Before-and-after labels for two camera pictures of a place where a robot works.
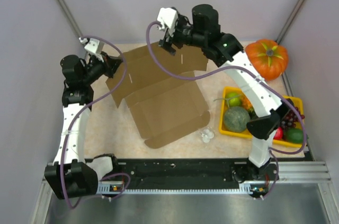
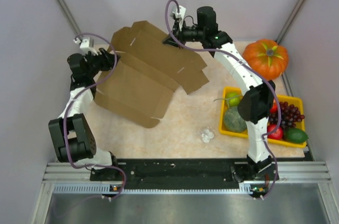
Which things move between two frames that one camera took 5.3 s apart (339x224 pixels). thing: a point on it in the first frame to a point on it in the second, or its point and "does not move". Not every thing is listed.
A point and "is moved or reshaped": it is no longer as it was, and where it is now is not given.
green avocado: (294, 135) does not move
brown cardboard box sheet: (164, 107) is moved or reshaped
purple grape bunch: (291, 118) does not move
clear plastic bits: (206, 135) does not move
